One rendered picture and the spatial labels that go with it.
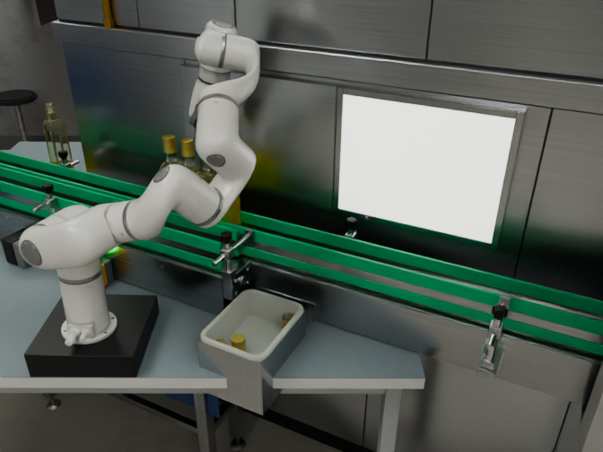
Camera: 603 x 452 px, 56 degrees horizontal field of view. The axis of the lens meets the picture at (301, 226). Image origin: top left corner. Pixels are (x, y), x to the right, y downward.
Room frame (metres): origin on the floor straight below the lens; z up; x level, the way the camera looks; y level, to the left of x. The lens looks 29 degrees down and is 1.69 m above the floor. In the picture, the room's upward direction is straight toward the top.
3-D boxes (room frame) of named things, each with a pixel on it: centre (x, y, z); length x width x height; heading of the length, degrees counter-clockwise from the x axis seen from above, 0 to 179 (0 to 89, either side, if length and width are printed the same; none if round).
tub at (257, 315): (1.07, 0.11, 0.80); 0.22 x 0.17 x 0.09; 153
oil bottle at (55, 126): (1.79, 0.81, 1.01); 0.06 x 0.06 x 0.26; 50
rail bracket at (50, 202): (1.43, 0.73, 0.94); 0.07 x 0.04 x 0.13; 153
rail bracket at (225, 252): (1.21, 0.17, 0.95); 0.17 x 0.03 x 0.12; 153
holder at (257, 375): (1.09, 0.10, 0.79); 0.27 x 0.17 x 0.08; 153
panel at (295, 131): (1.38, -0.07, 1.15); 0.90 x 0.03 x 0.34; 63
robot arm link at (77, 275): (1.07, 0.50, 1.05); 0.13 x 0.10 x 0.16; 157
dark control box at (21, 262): (1.46, 0.84, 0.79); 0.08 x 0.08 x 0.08; 63
